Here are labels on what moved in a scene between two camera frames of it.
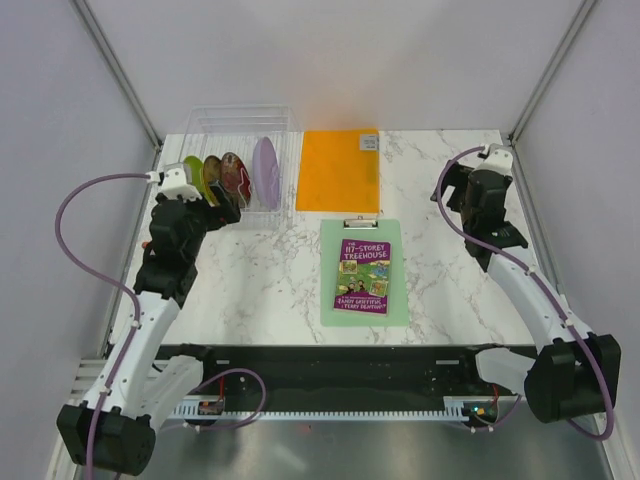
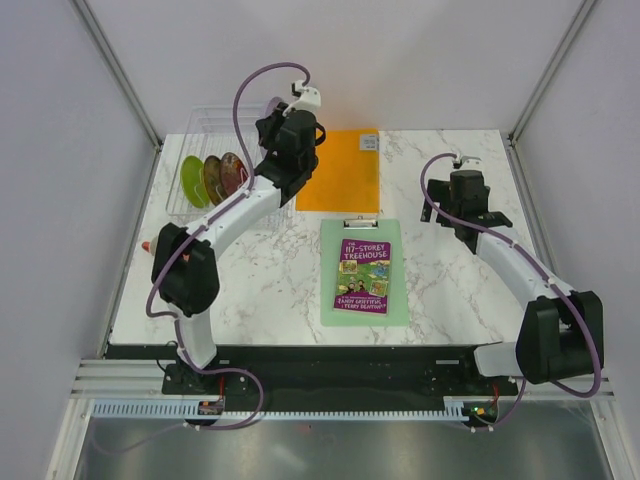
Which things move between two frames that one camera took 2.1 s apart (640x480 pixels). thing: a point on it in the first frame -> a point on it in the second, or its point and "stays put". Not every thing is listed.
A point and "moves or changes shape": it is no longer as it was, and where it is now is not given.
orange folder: x=339 y=171 stays put
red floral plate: x=235 y=179 stays put
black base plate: x=333 y=374 stays put
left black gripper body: x=214 y=217 -> x=271 y=139
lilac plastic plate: x=266 y=173 moves or changes shape
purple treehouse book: x=363 y=280 stays put
